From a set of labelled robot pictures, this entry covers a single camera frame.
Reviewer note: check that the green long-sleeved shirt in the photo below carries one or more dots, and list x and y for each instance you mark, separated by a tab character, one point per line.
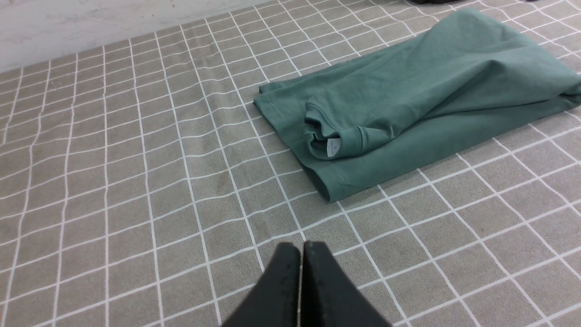
368	120

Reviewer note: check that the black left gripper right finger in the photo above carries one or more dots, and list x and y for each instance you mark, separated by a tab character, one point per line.
328	297

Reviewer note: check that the beige grid-pattern tablecloth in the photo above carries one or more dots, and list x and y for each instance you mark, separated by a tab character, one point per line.
141	188

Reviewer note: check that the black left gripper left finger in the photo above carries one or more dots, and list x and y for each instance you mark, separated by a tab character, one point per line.
273	301

